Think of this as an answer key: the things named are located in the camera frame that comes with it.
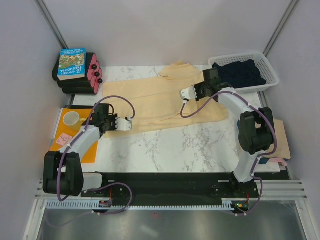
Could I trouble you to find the yellow t-shirt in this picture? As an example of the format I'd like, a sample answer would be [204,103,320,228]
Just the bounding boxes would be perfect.
[103,61,229,138]

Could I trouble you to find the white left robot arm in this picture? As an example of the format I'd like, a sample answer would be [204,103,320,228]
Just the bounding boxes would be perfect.
[42,103,118,196]

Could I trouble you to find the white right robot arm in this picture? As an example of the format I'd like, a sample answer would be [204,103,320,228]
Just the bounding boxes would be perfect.
[193,68,278,197]

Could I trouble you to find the orange board with black border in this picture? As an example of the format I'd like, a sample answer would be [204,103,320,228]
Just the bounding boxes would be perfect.
[49,108,98,164]

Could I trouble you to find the yellow mug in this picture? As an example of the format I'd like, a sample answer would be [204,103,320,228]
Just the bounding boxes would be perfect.
[63,111,86,132]

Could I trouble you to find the navy t-shirt in basket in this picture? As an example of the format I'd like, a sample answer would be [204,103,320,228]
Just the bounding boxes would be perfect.
[212,59,267,89]

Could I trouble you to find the pink and black case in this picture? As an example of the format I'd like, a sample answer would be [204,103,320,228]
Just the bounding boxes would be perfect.
[52,52,103,95]

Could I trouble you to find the pink cube block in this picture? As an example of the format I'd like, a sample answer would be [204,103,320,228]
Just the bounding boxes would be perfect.
[55,133,73,147]

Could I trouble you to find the white plastic basket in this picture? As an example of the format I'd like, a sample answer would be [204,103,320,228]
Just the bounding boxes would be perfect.
[208,51,280,94]

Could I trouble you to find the blue illustrated book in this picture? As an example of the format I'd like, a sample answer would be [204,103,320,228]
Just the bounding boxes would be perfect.
[57,48,86,81]

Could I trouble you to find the folded pink and blue clothes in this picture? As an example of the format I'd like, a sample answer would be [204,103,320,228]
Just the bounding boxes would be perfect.
[259,157,288,167]

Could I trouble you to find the folded beige t-shirt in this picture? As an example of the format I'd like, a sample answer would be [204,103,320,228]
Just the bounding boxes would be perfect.
[270,119,291,160]

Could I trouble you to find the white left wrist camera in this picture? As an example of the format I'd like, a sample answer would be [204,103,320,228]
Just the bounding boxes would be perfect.
[115,117,133,132]

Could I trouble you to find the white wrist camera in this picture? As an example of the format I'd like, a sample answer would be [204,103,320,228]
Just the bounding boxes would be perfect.
[115,117,133,132]
[179,85,198,102]

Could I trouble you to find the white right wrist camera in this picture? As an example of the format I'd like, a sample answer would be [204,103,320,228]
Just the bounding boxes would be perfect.
[179,85,198,102]

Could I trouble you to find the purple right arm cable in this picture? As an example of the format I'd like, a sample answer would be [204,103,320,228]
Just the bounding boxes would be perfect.
[179,92,278,216]

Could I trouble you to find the white slotted cable duct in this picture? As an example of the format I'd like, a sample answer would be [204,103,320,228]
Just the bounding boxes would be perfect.
[45,199,241,211]

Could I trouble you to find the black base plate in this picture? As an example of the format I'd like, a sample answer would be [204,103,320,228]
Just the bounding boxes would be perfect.
[81,172,259,206]

